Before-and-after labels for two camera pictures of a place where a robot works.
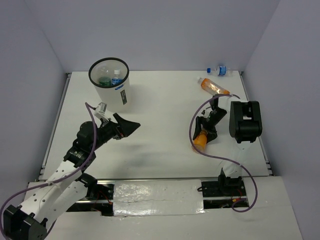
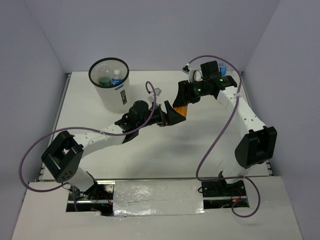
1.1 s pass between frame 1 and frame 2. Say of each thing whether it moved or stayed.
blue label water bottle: stayed
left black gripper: moved
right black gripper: moved
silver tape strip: stayed
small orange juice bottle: moved
